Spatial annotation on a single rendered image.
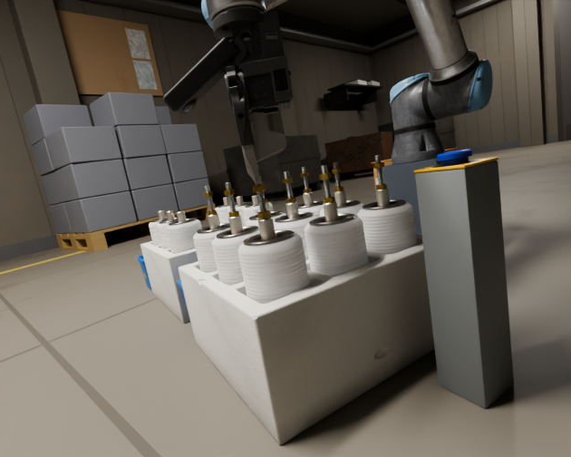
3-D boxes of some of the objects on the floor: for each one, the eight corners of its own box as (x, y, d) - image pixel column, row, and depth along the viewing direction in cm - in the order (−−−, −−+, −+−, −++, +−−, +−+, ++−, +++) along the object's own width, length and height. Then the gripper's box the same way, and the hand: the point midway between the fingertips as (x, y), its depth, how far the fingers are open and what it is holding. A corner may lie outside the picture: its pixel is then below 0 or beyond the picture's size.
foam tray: (249, 261, 143) (240, 218, 140) (304, 277, 110) (294, 222, 107) (152, 293, 123) (140, 244, 120) (183, 324, 90) (167, 257, 87)
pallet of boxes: (174, 219, 388) (150, 115, 368) (217, 217, 337) (191, 95, 318) (60, 249, 303) (20, 115, 284) (94, 251, 252) (49, 88, 233)
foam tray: (331, 287, 97) (321, 225, 94) (463, 332, 63) (453, 237, 60) (195, 343, 78) (177, 267, 75) (280, 447, 45) (253, 317, 42)
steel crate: (458, 156, 625) (454, 111, 612) (433, 163, 548) (429, 113, 535) (409, 163, 690) (404, 123, 677) (381, 170, 614) (375, 126, 600)
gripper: (277, -6, 40) (307, 176, 44) (275, 31, 51) (300, 175, 55) (204, 6, 40) (241, 188, 44) (217, 41, 51) (246, 184, 55)
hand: (252, 175), depth 49 cm, fingers open, 3 cm apart
